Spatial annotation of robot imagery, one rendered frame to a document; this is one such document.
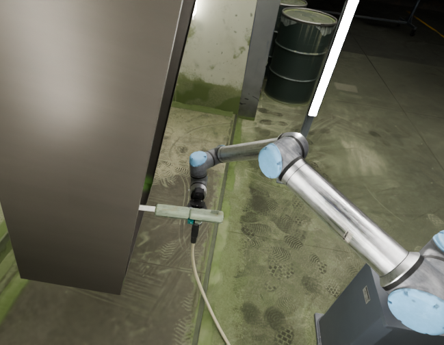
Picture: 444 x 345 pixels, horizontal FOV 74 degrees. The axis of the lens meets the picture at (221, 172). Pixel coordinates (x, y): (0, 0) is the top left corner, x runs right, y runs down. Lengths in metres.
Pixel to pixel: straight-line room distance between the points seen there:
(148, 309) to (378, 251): 1.14
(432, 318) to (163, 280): 1.23
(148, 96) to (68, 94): 0.15
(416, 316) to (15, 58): 1.11
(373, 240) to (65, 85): 0.89
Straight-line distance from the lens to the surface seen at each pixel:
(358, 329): 1.41
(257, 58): 2.83
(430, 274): 1.03
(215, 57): 2.86
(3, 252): 2.00
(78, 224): 0.93
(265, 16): 2.74
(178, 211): 1.34
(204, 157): 1.51
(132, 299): 1.71
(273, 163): 1.04
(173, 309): 1.67
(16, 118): 0.74
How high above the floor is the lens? 1.58
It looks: 41 degrees down
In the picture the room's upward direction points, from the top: 9 degrees clockwise
